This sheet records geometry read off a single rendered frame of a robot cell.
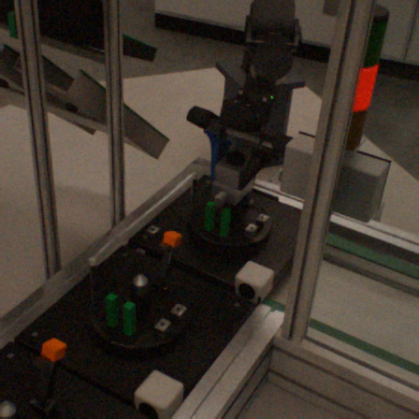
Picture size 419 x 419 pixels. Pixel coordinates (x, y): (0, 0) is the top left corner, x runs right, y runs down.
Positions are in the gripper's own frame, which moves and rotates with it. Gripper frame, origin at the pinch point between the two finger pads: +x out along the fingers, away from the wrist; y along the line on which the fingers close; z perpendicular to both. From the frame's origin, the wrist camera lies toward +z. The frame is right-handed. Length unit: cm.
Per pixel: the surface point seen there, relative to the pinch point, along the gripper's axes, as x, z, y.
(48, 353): 28.4, 32.3, -0.2
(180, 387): 28.8, 20.3, 11.6
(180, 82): -19, -65, -48
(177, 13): -91, -281, -182
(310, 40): -99, -292, -96
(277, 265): 12.3, -4.7, 11.0
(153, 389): 29.9, 21.9, 9.1
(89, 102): -1.2, 8.6, -22.9
